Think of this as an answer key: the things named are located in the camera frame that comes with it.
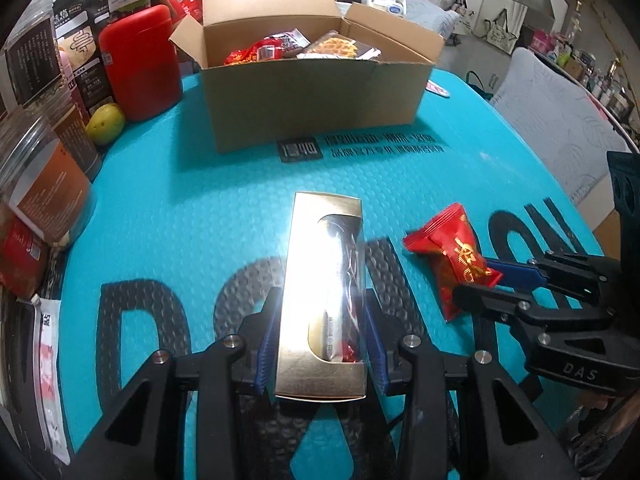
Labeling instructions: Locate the small red candy packet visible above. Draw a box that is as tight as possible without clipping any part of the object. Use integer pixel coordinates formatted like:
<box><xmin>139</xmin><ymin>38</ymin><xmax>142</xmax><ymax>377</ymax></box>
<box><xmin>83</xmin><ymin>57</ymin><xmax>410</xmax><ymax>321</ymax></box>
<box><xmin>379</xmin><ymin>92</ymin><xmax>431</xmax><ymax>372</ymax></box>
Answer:
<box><xmin>402</xmin><ymin>203</ymin><xmax>502</xmax><ymax>322</ymax></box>

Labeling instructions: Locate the large red snack bag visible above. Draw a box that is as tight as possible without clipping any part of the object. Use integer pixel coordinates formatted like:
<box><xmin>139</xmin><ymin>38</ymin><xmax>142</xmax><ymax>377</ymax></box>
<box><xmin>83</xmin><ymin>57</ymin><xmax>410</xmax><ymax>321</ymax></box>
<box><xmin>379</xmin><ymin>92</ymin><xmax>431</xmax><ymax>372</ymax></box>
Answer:
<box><xmin>224</xmin><ymin>37</ymin><xmax>282</xmax><ymax>65</ymax></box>

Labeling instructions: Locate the packaged yellow waffle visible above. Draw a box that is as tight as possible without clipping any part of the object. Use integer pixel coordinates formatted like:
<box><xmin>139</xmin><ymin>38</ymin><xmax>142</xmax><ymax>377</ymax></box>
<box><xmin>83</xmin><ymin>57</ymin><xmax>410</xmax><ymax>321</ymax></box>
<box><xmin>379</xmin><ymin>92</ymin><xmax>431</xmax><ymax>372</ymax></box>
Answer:
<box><xmin>297</xmin><ymin>30</ymin><xmax>382</xmax><ymax>61</ymax></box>

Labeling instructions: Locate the brown cereal snack bag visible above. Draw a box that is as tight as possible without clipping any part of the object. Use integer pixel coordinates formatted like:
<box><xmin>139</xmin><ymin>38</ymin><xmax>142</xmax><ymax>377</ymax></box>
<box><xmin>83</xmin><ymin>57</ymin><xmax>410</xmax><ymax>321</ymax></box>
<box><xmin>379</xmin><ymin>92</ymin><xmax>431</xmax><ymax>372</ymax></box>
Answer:
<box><xmin>270</xmin><ymin>28</ymin><xmax>311</xmax><ymax>58</ymax></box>

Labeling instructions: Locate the teal bubble mat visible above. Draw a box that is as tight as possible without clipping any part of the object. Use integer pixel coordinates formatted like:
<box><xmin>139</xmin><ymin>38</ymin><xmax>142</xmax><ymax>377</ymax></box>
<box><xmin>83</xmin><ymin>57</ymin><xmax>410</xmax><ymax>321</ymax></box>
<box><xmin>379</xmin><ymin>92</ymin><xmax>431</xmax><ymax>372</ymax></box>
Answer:
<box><xmin>58</xmin><ymin>71</ymin><xmax>601</xmax><ymax>479</ymax></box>

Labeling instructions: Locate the grey covered chair near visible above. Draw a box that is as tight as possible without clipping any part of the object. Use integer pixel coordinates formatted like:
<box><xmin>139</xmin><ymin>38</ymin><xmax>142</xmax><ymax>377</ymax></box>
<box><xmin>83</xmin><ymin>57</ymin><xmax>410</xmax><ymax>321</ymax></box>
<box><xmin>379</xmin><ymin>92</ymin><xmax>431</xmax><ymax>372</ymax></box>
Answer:
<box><xmin>490</xmin><ymin>48</ymin><xmax>628</xmax><ymax>204</ymax></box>

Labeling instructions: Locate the pink rose wrapper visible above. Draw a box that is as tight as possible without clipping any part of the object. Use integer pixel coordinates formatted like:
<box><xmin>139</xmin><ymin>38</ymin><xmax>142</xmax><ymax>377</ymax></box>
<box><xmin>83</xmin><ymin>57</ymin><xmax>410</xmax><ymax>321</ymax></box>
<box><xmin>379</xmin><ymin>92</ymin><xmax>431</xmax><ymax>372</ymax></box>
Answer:
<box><xmin>425</xmin><ymin>80</ymin><xmax>450</xmax><ymax>99</ymax></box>

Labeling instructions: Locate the green yellow fruit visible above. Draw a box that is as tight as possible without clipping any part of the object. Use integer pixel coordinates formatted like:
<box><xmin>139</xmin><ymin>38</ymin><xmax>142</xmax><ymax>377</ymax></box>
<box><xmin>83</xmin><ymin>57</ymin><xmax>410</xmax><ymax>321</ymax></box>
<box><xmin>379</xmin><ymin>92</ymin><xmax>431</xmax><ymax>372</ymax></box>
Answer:
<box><xmin>86</xmin><ymin>103</ymin><xmax>126</xmax><ymax>146</ymax></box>

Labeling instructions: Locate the orange label jar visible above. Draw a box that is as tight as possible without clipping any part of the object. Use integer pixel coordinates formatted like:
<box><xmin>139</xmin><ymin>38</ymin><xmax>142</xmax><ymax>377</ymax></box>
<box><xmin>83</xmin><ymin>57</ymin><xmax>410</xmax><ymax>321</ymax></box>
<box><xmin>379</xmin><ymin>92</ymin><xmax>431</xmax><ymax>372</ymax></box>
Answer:
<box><xmin>1</xmin><ymin>107</ymin><xmax>96</xmax><ymax>247</ymax></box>

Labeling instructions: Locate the red plastic canister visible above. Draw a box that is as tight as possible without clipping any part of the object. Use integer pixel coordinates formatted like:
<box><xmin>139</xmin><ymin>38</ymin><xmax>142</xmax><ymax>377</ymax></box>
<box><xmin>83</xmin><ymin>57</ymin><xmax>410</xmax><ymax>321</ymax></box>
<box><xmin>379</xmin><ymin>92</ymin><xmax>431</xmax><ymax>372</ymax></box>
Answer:
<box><xmin>99</xmin><ymin>4</ymin><xmax>182</xmax><ymax>122</ymax></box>

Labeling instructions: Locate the pink bottle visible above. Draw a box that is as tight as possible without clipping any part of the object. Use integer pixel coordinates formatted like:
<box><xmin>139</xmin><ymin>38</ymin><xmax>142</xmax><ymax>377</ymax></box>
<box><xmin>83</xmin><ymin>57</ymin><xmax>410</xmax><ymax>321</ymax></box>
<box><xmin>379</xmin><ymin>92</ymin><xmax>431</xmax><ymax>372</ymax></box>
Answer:
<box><xmin>58</xmin><ymin>49</ymin><xmax>90</xmax><ymax>125</ymax></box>

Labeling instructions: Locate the open cardboard box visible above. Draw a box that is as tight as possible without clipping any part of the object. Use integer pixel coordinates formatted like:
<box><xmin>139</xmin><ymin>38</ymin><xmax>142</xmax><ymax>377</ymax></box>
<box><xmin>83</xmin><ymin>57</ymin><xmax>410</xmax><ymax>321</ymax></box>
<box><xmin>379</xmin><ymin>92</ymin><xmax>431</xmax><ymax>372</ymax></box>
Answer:
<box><xmin>170</xmin><ymin>0</ymin><xmax>444</xmax><ymax>153</ymax></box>

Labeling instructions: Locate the black stand-up pouch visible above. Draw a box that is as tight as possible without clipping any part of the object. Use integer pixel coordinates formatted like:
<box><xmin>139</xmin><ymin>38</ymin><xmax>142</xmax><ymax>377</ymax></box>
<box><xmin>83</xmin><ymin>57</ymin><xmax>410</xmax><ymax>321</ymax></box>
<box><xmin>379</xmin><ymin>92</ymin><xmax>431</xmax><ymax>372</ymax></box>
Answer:
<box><xmin>52</xmin><ymin>0</ymin><xmax>162</xmax><ymax>116</ymax></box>

